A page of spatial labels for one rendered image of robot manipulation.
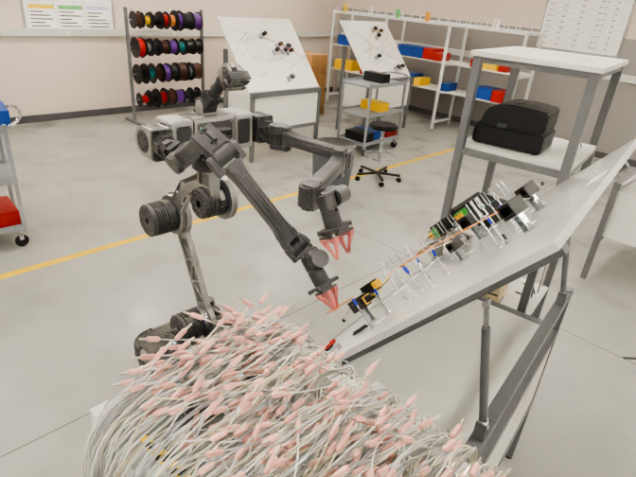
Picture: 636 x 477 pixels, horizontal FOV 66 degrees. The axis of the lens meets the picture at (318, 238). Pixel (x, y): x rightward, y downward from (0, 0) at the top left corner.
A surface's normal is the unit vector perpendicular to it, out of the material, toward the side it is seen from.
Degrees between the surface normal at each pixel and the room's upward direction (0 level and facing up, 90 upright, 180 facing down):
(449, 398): 0
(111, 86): 90
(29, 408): 0
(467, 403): 0
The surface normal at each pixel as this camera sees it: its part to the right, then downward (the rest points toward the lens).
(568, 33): -0.71, 0.27
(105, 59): 0.70, 0.37
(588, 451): 0.07, -0.89
